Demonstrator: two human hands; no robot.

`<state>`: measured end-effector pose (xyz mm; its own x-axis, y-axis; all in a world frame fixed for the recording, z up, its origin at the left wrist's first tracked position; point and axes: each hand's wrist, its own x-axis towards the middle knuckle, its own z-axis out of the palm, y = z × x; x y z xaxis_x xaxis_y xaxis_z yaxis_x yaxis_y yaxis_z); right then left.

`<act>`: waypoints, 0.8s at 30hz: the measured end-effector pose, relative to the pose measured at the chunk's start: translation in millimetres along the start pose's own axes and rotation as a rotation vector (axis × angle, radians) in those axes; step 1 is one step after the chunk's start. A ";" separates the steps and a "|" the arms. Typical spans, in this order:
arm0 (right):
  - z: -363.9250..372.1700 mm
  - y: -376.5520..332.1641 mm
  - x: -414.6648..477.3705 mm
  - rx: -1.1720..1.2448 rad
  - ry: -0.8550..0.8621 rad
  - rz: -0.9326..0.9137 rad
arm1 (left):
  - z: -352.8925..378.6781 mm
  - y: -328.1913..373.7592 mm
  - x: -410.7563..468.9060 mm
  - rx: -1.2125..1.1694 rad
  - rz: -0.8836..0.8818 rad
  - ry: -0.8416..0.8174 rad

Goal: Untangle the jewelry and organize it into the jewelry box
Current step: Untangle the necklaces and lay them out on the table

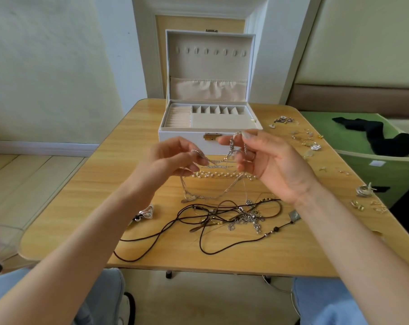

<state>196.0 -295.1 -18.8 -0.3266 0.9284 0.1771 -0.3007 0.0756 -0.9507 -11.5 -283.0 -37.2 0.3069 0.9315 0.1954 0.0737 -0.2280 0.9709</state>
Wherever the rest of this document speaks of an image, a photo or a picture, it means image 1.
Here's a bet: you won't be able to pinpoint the person's left forearm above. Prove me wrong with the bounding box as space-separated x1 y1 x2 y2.
0 186 154 325

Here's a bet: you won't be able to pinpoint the person's right forearm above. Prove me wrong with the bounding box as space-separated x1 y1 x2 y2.
296 189 409 325

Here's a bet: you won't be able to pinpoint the silver link chain necklace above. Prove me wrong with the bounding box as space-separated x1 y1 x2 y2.
180 132 257 204

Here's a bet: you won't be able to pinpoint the person's left hand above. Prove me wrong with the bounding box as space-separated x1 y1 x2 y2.
126 136 209 200

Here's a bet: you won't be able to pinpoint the black strap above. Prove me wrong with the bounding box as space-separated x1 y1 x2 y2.
123 291 136 325

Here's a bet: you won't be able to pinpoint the person's right hand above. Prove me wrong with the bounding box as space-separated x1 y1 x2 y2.
218 130 321 207

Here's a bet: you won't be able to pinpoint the square pendant cord necklace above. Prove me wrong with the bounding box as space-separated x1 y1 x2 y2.
199 198 302 256

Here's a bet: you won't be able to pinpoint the bow pendant cord necklace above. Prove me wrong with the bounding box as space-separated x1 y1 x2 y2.
113 200 195 263

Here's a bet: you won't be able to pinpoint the white cable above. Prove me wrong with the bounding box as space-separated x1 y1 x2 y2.
262 275 297 302

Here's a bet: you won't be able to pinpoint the small earrings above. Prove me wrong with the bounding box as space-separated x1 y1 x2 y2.
269 115 388 215

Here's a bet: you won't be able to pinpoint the black cloth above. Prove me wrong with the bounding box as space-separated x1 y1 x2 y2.
332 117 409 158

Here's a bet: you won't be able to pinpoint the beige padded wall panel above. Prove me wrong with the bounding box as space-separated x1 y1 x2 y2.
286 0 409 116

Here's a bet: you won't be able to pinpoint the white jewelry box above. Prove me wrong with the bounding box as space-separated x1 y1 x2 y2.
158 30 264 157

